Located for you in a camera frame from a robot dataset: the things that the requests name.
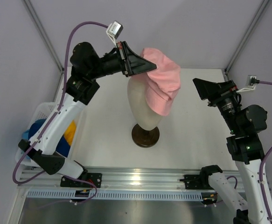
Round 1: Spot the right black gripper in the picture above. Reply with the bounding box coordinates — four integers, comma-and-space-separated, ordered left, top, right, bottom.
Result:
192, 78, 241, 133

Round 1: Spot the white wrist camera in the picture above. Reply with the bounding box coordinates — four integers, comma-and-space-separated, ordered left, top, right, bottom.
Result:
106, 21, 123, 45
237, 75, 258, 93

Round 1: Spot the aluminium corner post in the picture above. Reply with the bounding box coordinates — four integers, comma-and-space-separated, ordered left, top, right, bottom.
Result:
22, 0, 64, 73
224, 0, 272, 76

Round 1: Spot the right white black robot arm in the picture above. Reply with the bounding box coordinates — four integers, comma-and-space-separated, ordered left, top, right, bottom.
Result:
193, 78, 272, 224

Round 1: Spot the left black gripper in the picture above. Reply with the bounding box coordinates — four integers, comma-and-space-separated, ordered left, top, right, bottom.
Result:
88, 41, 157, 80

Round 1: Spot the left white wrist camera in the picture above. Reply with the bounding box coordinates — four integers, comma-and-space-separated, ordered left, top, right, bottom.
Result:
106, 21, 123, 45

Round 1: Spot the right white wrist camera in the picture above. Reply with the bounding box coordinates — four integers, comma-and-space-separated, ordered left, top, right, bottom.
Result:
237, 75, 258, 93

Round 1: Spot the yellow hat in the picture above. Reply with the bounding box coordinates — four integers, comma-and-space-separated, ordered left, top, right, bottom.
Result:
63, 121, 77, 146

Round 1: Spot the right aluminium corner post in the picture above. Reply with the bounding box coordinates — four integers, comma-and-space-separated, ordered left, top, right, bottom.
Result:
224, 0, 272, 76

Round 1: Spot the light blue hat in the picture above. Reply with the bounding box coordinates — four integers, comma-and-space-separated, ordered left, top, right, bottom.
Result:
21, 129, 31, 140

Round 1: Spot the left aluminium corner post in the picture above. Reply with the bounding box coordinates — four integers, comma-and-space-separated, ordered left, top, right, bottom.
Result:
22, 0, 64, 73

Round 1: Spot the cream mannequin head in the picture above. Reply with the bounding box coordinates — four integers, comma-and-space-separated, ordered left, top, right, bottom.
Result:
127, 78, 163, 131

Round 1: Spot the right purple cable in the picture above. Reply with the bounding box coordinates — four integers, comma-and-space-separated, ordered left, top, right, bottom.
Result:
252, 79, 272, 224

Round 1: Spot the pink bucket hat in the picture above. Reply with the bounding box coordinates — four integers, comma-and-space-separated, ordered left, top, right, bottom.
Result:
139, 48, 181, 116

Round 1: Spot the dark blue bucket hat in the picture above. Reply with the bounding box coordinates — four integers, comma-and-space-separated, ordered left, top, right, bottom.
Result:
26, 119, 70, 157

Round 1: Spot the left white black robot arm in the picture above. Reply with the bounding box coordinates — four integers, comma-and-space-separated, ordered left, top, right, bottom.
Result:
18, 42, 157, 187

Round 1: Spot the dark round wooden stand base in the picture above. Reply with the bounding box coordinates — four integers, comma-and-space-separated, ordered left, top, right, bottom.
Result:
131, 124, 160, 148

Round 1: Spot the white slotted cable duct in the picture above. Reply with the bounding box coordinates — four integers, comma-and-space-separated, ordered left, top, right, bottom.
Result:
27, 189, 203, 202

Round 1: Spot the aluminium mounting rail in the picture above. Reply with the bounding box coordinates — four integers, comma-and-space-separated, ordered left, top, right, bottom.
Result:
17, 167, 245, 193

